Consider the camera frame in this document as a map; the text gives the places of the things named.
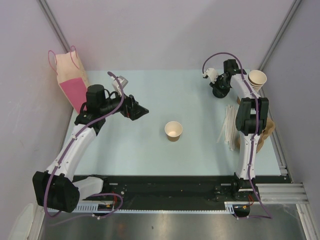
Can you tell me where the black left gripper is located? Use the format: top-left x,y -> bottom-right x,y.
99,87 -> 148,121

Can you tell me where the brown paper coffee cup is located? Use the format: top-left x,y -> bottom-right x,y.
164,121 -> 183,142

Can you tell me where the brown cardboard cup carrier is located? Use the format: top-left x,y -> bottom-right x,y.
235,118 -> 276,153

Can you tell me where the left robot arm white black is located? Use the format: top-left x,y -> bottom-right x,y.
32,84 -> 149,213

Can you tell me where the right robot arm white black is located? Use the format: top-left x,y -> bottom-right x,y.
203,59 -> 269,201

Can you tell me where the stack of black cup lids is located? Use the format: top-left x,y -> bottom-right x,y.
212,86 -> 230,99

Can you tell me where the stack of paper cups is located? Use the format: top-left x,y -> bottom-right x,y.
242,70 -> 267,95

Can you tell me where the bundle of white wrapped straws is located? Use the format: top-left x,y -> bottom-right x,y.
216,104 -> 240,151

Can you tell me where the pink and beige paper bag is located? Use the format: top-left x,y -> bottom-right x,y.
47,45 -> 90,113

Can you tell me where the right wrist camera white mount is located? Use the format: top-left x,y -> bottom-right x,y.
202,68 -> 219,84

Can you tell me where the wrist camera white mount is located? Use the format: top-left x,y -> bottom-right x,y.
107,71 -> 128,95
202,68 -> 219,84

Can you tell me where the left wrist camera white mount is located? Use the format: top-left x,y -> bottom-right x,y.
107,71 -> 128,95

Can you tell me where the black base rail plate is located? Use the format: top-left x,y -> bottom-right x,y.
86,175 -> 259,212

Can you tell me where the white slotted cable duct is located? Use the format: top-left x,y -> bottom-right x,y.
72,202 -> 235,215

